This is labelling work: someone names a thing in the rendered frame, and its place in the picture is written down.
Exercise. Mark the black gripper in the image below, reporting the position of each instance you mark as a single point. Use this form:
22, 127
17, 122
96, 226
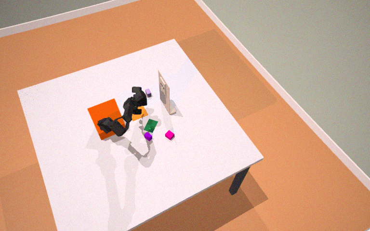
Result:
136, 90

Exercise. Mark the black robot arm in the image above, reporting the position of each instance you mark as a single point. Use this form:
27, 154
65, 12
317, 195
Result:
107, 124

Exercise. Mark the magenta cube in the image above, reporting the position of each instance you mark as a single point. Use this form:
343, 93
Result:
169, 135

